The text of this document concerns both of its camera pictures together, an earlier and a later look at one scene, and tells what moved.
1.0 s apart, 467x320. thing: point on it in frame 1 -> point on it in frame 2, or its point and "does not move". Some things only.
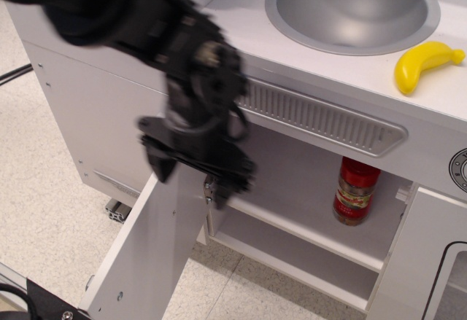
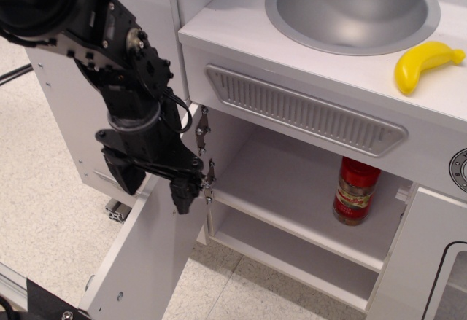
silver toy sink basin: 353,12 does not move
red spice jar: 354,196 does not move
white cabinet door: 137,275 does not move
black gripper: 209,151 -> 159,149
